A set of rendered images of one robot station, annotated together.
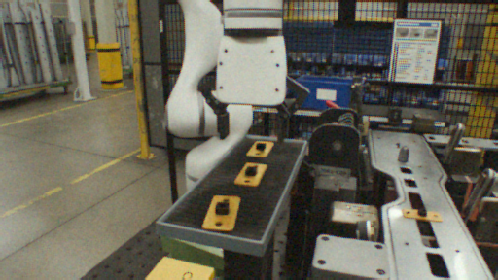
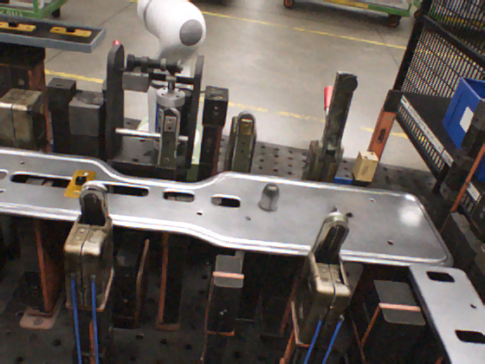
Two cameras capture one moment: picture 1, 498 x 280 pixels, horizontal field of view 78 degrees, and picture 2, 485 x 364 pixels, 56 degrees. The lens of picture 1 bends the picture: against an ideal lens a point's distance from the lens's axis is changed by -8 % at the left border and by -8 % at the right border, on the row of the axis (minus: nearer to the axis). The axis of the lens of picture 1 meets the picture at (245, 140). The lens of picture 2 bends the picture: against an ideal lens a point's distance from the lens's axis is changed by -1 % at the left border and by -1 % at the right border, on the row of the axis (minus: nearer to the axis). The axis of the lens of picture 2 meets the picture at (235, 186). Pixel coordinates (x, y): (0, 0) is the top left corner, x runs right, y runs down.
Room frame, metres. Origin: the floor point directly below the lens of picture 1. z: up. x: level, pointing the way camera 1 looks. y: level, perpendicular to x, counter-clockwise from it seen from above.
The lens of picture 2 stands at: (0.61, -1.12, 1.49)
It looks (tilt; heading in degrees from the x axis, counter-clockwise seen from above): 33 degrees down; 67
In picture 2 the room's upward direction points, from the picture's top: 10 degrees clockwise
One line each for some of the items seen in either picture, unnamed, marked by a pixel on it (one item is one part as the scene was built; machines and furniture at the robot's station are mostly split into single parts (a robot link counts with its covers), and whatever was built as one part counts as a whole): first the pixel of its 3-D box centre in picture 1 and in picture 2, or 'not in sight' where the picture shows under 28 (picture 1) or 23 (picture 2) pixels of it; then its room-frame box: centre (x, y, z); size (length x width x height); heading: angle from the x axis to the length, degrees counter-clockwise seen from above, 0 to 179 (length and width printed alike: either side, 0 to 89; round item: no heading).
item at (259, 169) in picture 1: (251, 171); (13, 24); (0.50, -0.01, 1.17); 0.08 x 0.04 x 0.01; 166
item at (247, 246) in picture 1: (250, 176); (14, 29); (0.50, -0.01, 1.16); 0.37 x 0.14 x 0.02; 162
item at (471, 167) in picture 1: (455, 194); (301, 347); (0.95, -0.72, 0.87); 0.12 x 0.09 x 0.35; 72
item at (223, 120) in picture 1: (217, 117); not in sight; (0.52, 0.04, 1.26); 0.03 x 0.03 x 0.07; 76
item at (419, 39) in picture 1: (413, 52); not in sight; (1.56, -0.80, 1.30); 0.23 x 0.02 x 0.31; 72
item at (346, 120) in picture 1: (332, 203); (151, 159); (0.78, -0.23, 0.94); 0.18 x 0.13 x 0.49; 162
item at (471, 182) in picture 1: (453, 221); (218, 333); (0.83, -0.64, 0.84); 0.11 x 0.08 x 0.29; 72
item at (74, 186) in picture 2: (422, 213); (80, 181); (0.62, -0.40, 1.01); 0.08 x 0.04 x 0.01; 73
